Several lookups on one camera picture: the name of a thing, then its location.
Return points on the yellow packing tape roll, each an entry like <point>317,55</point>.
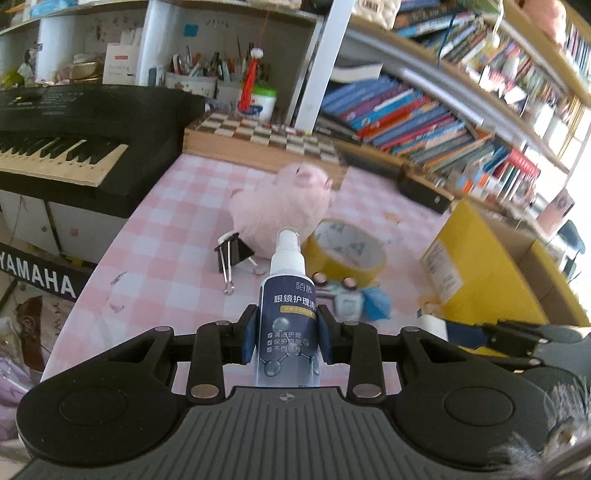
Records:
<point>340,249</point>

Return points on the yellow cardboard box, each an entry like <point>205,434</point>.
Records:
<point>484,270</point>

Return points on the red tassel ornament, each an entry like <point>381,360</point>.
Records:
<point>255,55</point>

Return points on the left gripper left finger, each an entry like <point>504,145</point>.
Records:
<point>246,334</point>

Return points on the eyeglass cleaner spray bottle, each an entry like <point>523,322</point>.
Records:
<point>287,349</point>

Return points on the white bookshelf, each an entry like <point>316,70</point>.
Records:
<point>301,48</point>

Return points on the pen cup with pens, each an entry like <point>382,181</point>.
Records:
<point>216,77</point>

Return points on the small grey toy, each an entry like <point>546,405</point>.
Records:
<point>344,297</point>

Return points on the pink checkered tablecloth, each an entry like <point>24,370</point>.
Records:
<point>162,270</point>

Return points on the black Yamaha keyboard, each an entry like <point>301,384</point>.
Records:
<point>96,147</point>

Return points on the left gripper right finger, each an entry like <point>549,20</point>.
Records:
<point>329,335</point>

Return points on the row of colourful books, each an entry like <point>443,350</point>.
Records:
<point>399,119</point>

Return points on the wooden chessboard box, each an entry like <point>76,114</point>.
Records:
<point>266,147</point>

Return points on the black binder clip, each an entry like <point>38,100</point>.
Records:
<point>232,251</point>

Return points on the pink plush toy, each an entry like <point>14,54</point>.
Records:
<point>298,197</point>

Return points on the blue bag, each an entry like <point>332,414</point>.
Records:
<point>377,304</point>

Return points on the white green-lid jar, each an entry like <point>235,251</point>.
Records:
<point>263,102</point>

